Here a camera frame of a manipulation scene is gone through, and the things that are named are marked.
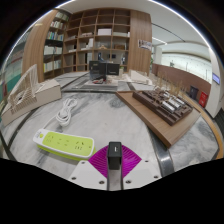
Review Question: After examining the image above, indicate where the black charger block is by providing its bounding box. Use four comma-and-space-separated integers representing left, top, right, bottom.
106, 141, 123, 171

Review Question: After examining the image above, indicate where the wooden cubby shelf unit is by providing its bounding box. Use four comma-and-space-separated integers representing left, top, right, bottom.
62, 8, 132, 74

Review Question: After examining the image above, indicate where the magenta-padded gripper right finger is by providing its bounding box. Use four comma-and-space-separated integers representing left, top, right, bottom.
120, 144, 163, 191

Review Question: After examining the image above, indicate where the brown architectural model, wooden board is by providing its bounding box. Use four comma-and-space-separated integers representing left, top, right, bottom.
115, 79, 202, 149

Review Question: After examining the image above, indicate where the dark bookshelf with books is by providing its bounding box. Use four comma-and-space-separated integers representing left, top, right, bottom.
42, 10, 70, 80

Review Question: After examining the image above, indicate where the white coiled power cable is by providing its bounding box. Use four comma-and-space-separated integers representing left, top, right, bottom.
39, 97, 79, 132

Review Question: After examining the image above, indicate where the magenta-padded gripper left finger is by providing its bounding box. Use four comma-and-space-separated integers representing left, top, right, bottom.
68, 145, 111, 191

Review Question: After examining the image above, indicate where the curved wooden slatted bench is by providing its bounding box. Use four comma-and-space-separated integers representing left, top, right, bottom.
184, 94, 224, 160

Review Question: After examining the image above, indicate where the small white architectural model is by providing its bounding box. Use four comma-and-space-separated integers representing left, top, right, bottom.
127, 68, 155, 87

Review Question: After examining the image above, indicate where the wall screen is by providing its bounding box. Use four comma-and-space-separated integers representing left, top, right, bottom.
211, 72, 221, 85

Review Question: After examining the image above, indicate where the curved ceiling light strip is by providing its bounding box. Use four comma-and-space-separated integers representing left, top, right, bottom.
54, 0, 214, 51

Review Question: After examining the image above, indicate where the white and green power strip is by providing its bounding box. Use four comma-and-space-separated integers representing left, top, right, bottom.
32, 127, 97, 161

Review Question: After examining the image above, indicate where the dark bin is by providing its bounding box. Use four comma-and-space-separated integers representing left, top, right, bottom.
188, 85, 200, 101

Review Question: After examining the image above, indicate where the white architectural model, beige base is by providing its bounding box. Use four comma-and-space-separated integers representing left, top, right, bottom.
0, 63, 63, 127

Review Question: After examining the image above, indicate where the wall poster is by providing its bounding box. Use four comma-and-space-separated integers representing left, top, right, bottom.
137, 38, 154, 52

